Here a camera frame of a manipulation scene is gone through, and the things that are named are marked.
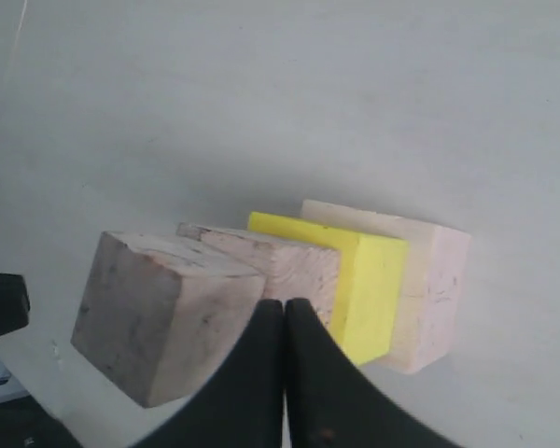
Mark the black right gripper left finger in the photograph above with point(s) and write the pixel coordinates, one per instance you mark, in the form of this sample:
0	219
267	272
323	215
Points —
242	404

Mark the small pale wooden cube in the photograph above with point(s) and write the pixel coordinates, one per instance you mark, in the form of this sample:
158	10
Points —
159	314

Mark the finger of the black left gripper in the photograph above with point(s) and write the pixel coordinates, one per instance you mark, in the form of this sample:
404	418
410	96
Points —
15	306

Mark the large pale wooden cube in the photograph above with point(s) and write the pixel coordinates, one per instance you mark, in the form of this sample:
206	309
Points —
424	326

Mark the striped plywood cube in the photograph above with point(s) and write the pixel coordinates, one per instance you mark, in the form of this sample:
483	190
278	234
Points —
293	269

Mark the yellow cube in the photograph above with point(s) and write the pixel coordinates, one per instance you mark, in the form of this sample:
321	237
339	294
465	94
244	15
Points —
369	283

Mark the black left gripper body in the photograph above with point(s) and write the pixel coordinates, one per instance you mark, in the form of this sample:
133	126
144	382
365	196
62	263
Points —
24	423

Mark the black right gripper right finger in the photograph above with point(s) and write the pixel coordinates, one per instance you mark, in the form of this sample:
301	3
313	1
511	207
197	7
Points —
330	403

